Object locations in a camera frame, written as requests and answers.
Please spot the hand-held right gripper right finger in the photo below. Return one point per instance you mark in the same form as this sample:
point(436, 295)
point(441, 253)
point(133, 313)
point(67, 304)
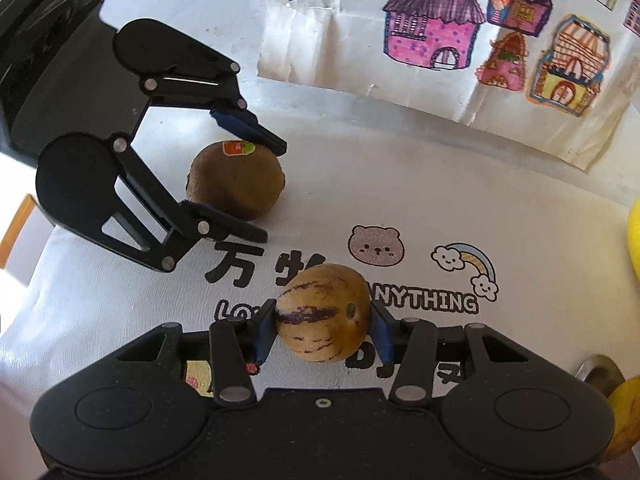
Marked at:
point(380, 332)

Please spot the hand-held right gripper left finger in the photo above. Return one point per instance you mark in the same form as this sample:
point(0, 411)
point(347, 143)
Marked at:
point(265, 330)

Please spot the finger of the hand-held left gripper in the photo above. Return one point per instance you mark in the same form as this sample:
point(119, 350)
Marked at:
point(240, 122)
point(215, 225)

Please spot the brown kiwi with sticker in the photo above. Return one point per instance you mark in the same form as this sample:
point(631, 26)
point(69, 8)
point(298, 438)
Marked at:
point(235, 185)

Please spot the striped pepino melon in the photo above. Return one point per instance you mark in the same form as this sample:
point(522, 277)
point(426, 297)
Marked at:
point(322, 315)

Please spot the metal baking tray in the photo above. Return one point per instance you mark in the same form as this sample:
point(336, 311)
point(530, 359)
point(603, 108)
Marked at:
point(592, 367)

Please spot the small green pear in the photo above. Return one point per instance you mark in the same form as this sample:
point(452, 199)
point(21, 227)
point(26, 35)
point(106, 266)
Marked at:
point(627, 420)

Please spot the orange-edged panel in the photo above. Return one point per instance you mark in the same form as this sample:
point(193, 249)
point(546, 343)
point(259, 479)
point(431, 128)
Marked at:
point(17, 232)

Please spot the colourful houses drawing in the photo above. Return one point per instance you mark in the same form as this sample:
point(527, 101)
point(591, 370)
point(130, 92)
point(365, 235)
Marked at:
point(425, 35)

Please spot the yellow plastic bowl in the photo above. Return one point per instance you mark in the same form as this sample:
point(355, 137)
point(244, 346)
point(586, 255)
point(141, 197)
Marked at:
point(636, 240)

